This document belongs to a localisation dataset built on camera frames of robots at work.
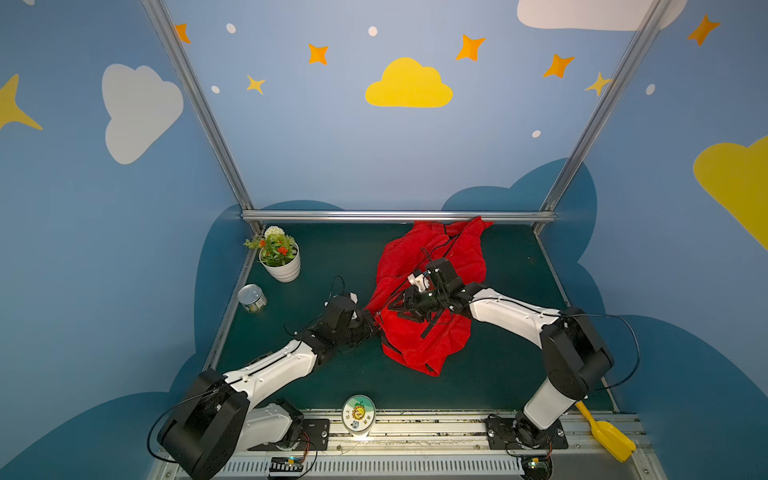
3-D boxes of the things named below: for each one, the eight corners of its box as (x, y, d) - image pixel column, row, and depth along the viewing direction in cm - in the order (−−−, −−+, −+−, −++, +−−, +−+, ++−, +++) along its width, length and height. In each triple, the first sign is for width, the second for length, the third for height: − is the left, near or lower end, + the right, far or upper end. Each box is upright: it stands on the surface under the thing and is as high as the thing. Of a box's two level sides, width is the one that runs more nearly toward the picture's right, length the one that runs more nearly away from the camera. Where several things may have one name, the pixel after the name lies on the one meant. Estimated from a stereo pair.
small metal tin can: (240, 312, 98) (233, 303, 93) (247, 293, 103) (241, 284, 98) (263, 312, 98) (257, 303, 93) (269, 293, 103) (264, 284, 98)
